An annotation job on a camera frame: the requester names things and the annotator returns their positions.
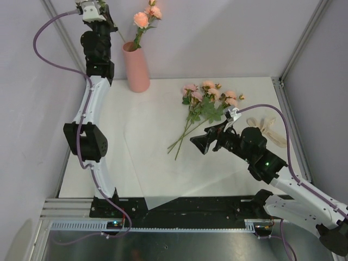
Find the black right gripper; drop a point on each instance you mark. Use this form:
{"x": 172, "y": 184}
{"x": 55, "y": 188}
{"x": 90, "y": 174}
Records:
{"x": 203, "y": 142}

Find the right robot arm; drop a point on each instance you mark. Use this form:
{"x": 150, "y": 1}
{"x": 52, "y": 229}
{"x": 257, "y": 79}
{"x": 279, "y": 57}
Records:
{"x": 309, "y": 208}

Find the white slotted cable duct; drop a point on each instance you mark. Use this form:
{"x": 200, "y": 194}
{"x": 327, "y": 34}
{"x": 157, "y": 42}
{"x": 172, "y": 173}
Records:
{"x": 246, "y": 226}

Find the aluminium frame post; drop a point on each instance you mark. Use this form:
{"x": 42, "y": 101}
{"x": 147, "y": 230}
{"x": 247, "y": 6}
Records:
{"x": 312, "y": 24}
{"x": 63, "y": 34}

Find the right aluminium frame post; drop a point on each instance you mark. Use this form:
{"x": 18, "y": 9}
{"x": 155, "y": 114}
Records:
{"x": 312, "y": 24}

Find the cream printed ribbon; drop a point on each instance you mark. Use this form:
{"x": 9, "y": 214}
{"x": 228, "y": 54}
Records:
{"x": 265, "y": 127}

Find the pink cylindrical vase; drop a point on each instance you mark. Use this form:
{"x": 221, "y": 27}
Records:
{"x": 136, "y": 68}

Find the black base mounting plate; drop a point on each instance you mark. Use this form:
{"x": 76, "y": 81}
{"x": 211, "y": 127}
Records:
{"x": 195, "y": 211}

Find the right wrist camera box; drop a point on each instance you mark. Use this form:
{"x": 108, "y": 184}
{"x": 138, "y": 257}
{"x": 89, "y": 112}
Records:
{"x": 232, "y": 115}

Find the white wrapping paper sheet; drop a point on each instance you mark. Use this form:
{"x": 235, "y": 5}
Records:
{"x": 146, "y": 157}

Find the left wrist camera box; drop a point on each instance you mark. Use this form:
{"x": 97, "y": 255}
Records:
{"x": 91, "y": 11}

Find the peach rose stem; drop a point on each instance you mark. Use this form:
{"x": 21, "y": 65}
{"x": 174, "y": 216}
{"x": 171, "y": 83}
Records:
{"x": 144, "y": 20}
{"x": 211, "y": 107}
{"x": 230, "y": 98}

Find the aluminium front rail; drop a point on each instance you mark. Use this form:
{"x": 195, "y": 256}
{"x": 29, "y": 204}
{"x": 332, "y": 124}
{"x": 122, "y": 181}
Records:
{"x": 66, "y": 208}

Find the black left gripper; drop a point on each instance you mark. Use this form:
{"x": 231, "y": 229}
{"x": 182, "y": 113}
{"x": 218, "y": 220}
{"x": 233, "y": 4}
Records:
{"x": 109, "y": 23}

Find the left aluminium frame post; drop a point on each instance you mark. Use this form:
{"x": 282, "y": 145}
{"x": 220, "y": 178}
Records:
{"x": 63, "y": 34}

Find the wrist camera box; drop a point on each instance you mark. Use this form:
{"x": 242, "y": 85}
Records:
{"x": 232, "y": 115}
{"x": 91, "y": 11}

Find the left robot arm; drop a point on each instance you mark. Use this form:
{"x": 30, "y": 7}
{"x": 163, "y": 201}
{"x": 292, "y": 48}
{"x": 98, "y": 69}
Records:
{"x": 83, "y": 135}

